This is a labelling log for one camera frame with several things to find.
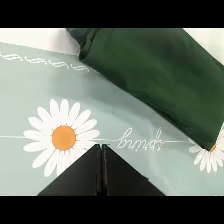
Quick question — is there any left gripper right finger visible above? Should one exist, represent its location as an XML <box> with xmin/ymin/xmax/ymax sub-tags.
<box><xmin>101</xmin><ymin>143</ymin><xmax>166</xmax><ymax>197</ymax></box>

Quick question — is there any dark green shirt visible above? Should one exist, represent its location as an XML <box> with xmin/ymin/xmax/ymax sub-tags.
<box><xmin>65</xmin><ymin>27</ymin><xmax>224</xmax><ymax>152</ymax></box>

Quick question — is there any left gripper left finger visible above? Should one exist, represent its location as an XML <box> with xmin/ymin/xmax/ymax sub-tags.
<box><xmin>36</xmin><ymin>143</ymin><xmax>102</xmax><ymax>197</ymax></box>

